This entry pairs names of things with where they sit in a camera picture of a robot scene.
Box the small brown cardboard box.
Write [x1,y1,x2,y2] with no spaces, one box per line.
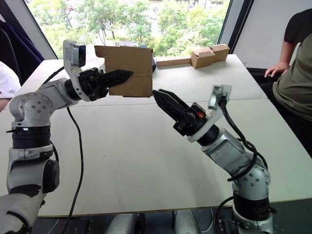
[94,45,154,98]

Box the person in black shirt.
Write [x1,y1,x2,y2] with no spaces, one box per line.
[247,8,312,85]

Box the folded brown cardboard box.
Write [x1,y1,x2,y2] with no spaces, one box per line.
[190,43,231,70]

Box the silver rounded robot leg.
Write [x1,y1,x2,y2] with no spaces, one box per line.
[174,210,202,234]
[107,213,140,234]

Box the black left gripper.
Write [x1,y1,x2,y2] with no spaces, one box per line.
[78,67,134,102]

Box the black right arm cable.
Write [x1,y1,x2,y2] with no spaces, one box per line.
[217,92,269,182]

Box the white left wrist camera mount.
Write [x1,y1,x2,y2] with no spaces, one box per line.
[62,40,91,102]

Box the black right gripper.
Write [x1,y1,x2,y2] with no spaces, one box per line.
[152,89,208,137]

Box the bystander bare hand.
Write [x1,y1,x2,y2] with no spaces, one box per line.
[264,62,290,78]

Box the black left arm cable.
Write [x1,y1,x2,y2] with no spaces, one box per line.
[41,66,85,234]

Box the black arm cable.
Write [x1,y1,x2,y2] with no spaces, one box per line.
[41,66,85,234]
[217,92,269,182]

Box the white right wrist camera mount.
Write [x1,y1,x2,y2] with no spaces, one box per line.
[185,84,233,143]

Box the person in olive shirt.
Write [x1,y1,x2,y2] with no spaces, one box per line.
[258,33,312,159]

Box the person in white shirt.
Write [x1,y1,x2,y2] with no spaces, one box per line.
[0,60,21,113]

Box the black table leg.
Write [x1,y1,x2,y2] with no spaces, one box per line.
[137,213,147,234]

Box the flat brown cardboard strip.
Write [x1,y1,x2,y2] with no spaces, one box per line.
[156,56,192,68]

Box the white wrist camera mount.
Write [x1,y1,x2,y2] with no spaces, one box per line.
[62,40,91,102]
[185,84,233,143]

